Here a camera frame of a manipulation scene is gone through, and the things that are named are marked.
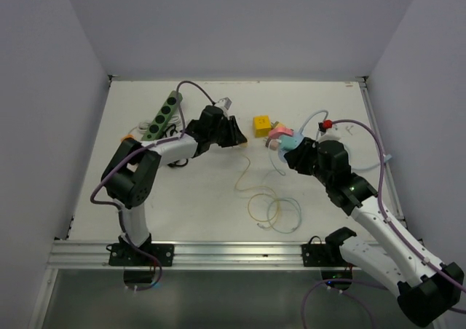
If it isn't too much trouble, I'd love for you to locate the yellowish thin cable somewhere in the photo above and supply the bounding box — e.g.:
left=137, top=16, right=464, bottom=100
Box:
left=234, top=154, right=283, bottom=230

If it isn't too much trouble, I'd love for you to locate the pink plug adapter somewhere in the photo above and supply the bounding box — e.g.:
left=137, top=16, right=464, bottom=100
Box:
left=266, top=140, right=280, bottom=151

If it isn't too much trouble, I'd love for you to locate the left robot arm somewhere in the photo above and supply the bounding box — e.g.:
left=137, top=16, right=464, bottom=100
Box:
left=98, top=106, right=247, bottom=266

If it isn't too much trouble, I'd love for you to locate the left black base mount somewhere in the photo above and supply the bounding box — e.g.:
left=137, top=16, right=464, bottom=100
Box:
left=106, top=243, right=175, bottom=267

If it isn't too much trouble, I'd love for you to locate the small blue charger plug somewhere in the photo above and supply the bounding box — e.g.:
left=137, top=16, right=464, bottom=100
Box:
left=279, top=136, right=298, bottom=153

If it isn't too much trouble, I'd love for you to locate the aluminium rail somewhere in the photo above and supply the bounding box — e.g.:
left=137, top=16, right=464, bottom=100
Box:
left=47, top=239, right=365, bottom=271

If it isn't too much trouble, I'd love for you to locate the thin light blue cable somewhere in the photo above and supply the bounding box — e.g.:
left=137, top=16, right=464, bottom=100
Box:
left=267, top=146, right=303, bottom=235

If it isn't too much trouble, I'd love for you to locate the green power strip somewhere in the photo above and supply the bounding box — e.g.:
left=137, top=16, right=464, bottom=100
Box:
left=141, top=90, right=183, bottom=141

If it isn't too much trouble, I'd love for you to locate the pink rounded plug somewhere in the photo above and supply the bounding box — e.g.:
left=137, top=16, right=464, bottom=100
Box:
left=268, top=127, right=293, bottom=140

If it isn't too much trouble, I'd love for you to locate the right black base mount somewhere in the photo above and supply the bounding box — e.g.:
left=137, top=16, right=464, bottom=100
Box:
left=301, top=231, right=357, bottom=267

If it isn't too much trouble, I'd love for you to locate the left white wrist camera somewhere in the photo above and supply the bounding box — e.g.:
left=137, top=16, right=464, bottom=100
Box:
left=214, top=98, right=232, bottom=114

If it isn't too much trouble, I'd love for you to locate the yellow cube socket adapter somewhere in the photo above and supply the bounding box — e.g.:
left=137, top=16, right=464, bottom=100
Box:
left=253, top=115, right=272, bottom=138

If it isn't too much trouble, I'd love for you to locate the orange power strip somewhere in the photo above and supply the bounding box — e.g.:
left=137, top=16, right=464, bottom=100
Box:
left=121, top=134, right=134, bottom=142

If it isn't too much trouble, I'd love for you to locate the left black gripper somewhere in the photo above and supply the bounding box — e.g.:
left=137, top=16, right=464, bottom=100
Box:
left=208, top=115, right=246, bottom=147

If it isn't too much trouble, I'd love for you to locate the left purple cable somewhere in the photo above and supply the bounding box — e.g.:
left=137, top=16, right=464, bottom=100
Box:
left=89, top=80, right=216, bottom=292

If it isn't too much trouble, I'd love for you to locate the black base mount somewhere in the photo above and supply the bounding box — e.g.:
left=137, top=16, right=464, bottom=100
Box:
left=301, top=231, right=357, bottom=267
left=106, top=243, right=175, bottom=267

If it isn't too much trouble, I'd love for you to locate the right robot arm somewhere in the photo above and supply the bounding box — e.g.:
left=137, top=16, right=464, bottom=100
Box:
left=280, top=138, right=465, bottom=328

